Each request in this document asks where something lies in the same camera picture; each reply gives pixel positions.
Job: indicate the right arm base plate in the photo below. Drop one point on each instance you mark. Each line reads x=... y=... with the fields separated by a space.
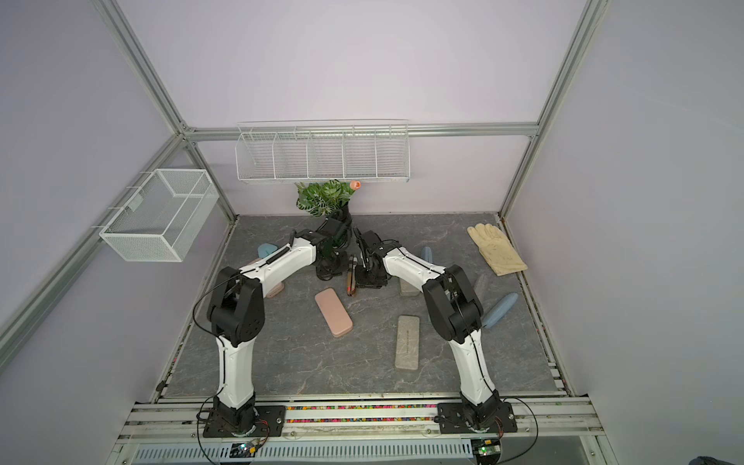
x=462 y=418

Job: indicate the white vented cable duct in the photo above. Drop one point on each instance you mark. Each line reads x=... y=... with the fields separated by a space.
x=300 y=451

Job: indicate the light blue case white sunglasses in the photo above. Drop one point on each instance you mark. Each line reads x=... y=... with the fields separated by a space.
x=427 y=254

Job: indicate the green plant in black vase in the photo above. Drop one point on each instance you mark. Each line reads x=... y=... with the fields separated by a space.
x=320 y=199

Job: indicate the beige work glove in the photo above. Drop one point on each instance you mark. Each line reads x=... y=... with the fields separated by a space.
x=496 y=249

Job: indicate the teal plastic scraper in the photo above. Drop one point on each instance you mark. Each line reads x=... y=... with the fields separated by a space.
x=264 y=250

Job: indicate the long white wire shelf basket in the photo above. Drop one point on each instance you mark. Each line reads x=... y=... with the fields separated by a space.
x=321 y=150

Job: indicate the pink hard glasses case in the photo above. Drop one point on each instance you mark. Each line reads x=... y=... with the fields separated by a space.
x=275 y=291

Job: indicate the grey case mint lining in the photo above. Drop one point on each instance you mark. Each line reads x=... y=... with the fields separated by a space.
x=407 y=290

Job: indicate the white wire mesh side basket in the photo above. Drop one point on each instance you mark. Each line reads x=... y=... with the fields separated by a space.
x=161 y=220

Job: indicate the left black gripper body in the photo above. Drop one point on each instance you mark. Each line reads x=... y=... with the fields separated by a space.
x=334 y=265

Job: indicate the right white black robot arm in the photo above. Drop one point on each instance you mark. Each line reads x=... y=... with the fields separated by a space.
x=454 y=310

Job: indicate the pink case black sunglasses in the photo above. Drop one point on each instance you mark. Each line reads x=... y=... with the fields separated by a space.
x=334 y=312

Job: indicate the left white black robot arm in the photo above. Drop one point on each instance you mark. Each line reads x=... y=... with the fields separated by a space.
x=236 y=310

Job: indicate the grey mint case red sunglasses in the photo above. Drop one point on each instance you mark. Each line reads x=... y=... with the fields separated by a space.
x=407 y=350

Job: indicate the grey fabric glasses case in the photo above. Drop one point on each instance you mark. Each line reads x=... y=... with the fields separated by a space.
x=481 y=287

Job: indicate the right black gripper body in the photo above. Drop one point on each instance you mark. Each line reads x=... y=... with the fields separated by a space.
x=365 y=276

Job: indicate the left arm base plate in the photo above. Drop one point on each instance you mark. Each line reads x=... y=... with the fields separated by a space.
x=253 y=421

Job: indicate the blue case orange lining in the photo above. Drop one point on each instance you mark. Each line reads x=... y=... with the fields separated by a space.
x=499 y=310

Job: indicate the plaid beige glasses case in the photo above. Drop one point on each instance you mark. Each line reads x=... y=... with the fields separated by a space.
x=351 y=289

